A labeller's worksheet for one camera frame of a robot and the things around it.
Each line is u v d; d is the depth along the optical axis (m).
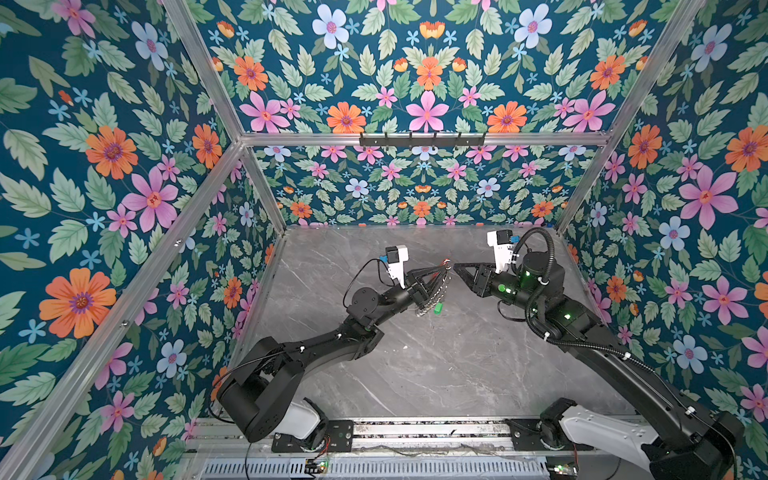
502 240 0.61
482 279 0.59
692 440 0.38
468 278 0.67
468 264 0.63
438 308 0.98
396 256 0.62
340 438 0.73
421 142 0.93
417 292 0.62
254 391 0.44
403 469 0.77
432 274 0.66
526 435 0.73
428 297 0.65
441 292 0.65
